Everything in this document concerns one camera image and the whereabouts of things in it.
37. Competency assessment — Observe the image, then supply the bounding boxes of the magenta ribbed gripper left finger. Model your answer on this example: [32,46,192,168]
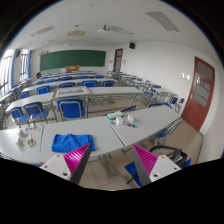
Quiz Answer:
[41,144,91,184]

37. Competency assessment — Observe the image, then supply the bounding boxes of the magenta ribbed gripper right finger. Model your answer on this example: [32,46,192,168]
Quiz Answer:
[132,144,180,186]

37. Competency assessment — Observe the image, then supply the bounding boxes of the blue towel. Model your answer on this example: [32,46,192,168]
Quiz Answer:
[52,134,95,153]

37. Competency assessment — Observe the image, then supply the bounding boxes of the blue chair right of desk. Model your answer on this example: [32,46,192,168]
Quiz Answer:
[154,121,181,145]

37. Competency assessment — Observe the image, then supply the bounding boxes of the small coloured items on desk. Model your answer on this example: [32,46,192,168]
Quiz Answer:
[127,123,138,128]

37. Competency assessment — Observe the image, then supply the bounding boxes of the small brass object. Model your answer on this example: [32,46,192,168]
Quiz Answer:
[28,134,36,147]

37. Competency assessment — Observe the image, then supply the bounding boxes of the white box on desk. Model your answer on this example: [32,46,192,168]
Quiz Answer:
[128,115,134,123]

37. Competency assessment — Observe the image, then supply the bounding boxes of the white object left desk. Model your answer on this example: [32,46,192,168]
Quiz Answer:
[16,137,24,147]

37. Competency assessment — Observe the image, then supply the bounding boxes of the white cup on desk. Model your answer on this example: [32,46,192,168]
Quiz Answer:
[116,117,123,126]

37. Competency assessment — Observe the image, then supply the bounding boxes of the blue chair behind front desk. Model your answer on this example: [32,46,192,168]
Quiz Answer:
[57,98,85,120]

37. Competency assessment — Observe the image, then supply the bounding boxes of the white and green box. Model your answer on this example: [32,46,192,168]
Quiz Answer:
[107,111,124,120]

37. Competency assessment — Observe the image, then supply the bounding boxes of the blue chair left middle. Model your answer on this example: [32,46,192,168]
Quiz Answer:
[24,102,49,123]

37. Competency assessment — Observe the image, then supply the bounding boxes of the grey desk second row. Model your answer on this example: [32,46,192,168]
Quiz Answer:
[52,86,142,118]

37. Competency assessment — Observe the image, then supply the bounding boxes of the blue chair far left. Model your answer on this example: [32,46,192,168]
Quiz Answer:
[10,107,29,126]

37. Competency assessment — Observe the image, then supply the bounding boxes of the red-brown side door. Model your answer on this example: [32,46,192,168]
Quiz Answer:
[182,57,215,131]

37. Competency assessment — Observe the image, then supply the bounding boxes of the wooden lectern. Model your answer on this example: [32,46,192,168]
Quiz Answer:
[65,65,80,72]

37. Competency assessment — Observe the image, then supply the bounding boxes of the green chalkboard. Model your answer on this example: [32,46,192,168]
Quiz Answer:
[40,50,106,71]

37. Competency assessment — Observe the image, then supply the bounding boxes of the red-brown far door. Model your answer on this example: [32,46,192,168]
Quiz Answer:
[113,48,123,72]

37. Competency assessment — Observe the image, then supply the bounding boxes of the left windows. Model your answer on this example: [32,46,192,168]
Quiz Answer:
[0,49,31,97]

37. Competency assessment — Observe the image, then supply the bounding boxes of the ceiling projector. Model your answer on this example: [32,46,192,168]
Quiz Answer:
[97,25,110,34]

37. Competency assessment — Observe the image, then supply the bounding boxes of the black wall speaker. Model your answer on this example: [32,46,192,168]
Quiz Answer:
[129,43,135,49]

